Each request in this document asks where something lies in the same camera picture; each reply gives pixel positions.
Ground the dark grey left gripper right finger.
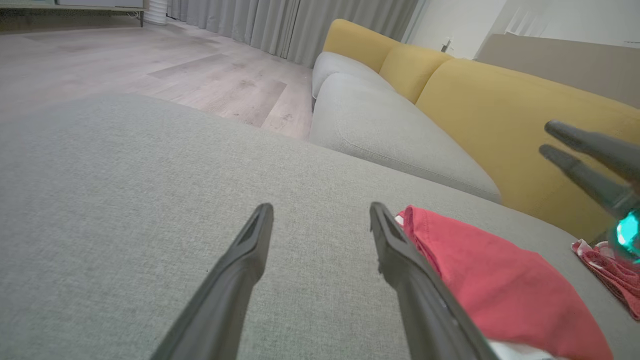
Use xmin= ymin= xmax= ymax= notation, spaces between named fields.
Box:
xmin=370 ymin=202 xmax=501 ymax=360

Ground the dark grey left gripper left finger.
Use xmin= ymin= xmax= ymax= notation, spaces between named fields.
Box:
xmin=150 ymin=203 xmax=275 ymax=360

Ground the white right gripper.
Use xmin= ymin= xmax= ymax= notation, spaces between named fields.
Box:
xmin=539 ymin=120 xmax=640 ymax=265

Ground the red and white garment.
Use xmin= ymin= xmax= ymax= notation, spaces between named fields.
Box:
xmin=395 ymin=205 xmax=615 ymax=360

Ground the red cloth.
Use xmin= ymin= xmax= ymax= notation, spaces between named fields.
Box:
xmin=571 ymin=238 xmax=640 ymax=322

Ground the beige panel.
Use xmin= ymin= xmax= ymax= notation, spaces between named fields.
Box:
xmin=474 ymin=32 xmax=640 ymax=110

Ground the yellow sofa back cushion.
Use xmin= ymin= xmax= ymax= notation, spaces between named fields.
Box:
xmin=379 ymin=44 xmax=455 ymax=105
xmin=416 ymin=58 xmax=640 ymax=243
xmin=323 ymin=19 xmax=402 ymax=73

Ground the grey and yellow sofa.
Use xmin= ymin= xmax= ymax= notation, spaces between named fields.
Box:
xmin=0 ymin=93 xmax=640 ymax=360

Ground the grey sofa seat cushion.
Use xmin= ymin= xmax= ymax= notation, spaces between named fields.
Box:
xmin=308 ymin=72 xmax=502 ymax=204
xmin=311 ymin=51 xmax=396 ymax=99

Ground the grey pleated curtain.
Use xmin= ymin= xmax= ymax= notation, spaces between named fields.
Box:
xmin=166 ymin=0 xmax=420 ymax=68

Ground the white ribbed cylinder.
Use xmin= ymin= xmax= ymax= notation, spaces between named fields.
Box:
xmin=144 ymin=0 xmax=169 ymax=26

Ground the low cabinet with legs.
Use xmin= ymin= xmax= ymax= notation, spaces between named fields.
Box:
xmin=0 ymin=0 xmax=150 ymax=28

